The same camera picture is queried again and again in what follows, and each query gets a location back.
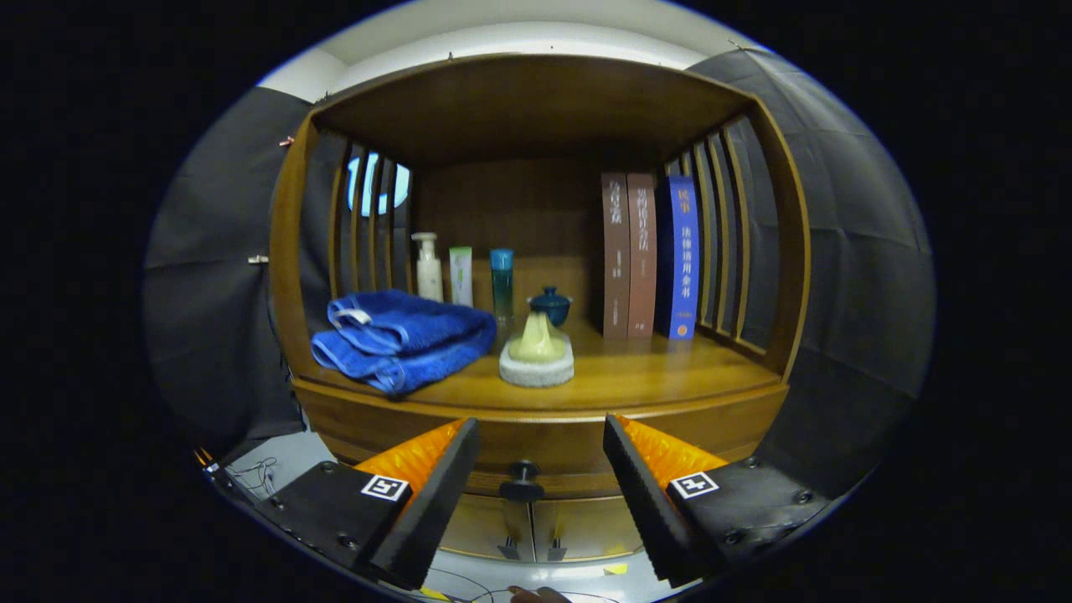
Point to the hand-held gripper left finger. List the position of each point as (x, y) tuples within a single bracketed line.
[(435, 502)]

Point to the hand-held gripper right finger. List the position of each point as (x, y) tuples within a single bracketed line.
[(641, 498)]

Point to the wooden drawer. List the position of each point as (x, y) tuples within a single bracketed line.
[(544, 440)]

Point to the wooden cabinet door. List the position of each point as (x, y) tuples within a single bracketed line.
[(586, 528), (481, 528)]

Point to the wooden countertop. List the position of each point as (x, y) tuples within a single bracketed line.
[(653, 368)]

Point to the wooden cabinet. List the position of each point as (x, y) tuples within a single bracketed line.
[(528, 100)]

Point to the yellow tape piece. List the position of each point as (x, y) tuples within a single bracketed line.
[(615, 569)]

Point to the folded blue towel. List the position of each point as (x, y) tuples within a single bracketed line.
[(402, 335)]

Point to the blue lidded teacup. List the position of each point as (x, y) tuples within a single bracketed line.
[(551, 306)]

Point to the white green tube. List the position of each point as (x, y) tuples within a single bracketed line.
[(461, 280)]

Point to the white pump bottle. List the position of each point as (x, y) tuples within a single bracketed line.
[(429, 276)]

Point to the teal bottle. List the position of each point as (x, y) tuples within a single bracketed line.
[(502, 285)]

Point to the reddish brown book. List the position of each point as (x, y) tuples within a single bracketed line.
[(642, 260)]

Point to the dark brown book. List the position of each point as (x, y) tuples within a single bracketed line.
[(615, 260)]

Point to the blue book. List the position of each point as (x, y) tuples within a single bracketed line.
[(682, 260)]

